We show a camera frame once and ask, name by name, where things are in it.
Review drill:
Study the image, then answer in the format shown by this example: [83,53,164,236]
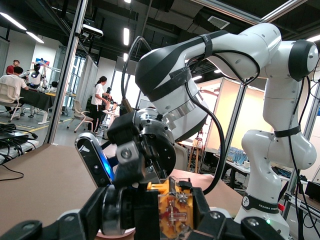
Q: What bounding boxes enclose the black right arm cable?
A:
[184,81,226,196]

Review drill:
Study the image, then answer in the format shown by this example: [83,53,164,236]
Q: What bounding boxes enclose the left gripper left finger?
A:
[0,186,109,240]

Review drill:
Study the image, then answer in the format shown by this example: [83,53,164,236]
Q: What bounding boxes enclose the standing person in white shirt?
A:
[86,75,113,133]

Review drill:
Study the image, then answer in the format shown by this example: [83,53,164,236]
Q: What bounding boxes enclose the seated person in white shirt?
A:
[0,66,30,118]

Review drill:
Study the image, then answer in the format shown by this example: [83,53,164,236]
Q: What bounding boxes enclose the pink round plate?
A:
[96,226,137,239]

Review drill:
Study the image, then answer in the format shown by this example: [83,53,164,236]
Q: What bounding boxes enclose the tall aluminium frame post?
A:
[45,0,90,145]

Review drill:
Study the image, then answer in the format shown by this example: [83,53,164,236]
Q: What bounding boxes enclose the black equipment box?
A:
[304,179,320,201]

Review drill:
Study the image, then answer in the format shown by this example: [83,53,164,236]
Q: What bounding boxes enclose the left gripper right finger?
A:
[192,186,286,240]

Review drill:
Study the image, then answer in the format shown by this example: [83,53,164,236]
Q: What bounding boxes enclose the ceiling air vent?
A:
[206,15,231,30]

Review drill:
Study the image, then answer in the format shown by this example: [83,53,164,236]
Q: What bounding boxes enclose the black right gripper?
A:
[106,111,177,188]

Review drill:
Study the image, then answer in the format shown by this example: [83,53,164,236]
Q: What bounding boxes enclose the white office chair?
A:
[66,99,95,134]
[0,82,24,123]

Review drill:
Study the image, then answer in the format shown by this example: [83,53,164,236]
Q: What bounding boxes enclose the person in red shirt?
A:
[5,59,21,76]

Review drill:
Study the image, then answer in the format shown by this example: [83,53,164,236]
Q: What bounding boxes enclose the white humanoid robot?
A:
[19,63,49,89]

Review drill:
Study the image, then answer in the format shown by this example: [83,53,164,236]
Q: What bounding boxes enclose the wooden stool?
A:
[178,139,204,174]

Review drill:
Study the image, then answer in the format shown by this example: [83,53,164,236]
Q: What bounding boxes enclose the slim aluminium partition post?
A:
[223,82,248,162]

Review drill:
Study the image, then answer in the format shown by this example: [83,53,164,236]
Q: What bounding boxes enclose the blue stacked trays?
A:
[219,146,249,166]

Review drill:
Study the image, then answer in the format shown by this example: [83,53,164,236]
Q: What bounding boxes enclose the black cable on table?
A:
[0,163,25,182]

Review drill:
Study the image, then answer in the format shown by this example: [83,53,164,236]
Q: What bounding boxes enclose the white sensor bar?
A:
[81,23,105,38]

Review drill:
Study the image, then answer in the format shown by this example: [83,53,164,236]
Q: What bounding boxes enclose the beige partition panel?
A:
[204,76,243,154]
[231,86,274,151]

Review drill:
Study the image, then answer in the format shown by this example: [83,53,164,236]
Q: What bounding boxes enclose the orange push-button switch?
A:
[99,175,196,240]

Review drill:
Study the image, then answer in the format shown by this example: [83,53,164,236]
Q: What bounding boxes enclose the table with black cloth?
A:
[19,87,57,113]

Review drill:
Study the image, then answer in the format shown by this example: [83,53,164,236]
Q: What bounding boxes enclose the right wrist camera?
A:
[74,132,116,189]

